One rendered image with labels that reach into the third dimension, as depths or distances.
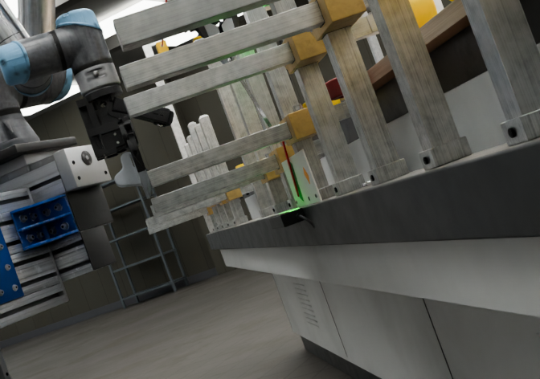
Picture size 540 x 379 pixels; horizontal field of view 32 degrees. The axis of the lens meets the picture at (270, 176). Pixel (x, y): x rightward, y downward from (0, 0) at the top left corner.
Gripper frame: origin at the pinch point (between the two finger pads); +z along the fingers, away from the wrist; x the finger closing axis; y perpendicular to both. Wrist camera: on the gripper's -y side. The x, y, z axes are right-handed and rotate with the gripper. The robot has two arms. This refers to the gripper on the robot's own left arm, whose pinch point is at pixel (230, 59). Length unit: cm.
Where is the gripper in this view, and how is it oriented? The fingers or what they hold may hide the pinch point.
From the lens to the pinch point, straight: 178.6
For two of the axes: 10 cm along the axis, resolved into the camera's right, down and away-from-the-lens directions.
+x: -8.3, 2.9, -4.8
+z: 3.4, 9.4, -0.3
